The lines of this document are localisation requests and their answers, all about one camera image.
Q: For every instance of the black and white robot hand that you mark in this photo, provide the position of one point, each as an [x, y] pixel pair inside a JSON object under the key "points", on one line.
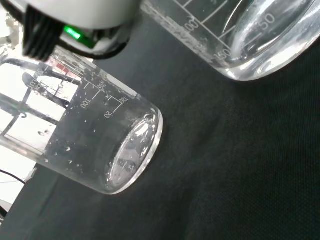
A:
{"points": [[82, 17]]}

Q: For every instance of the black bench cloth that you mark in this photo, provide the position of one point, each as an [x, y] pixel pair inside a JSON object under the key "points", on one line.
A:
{"points": [[225, 155]]}

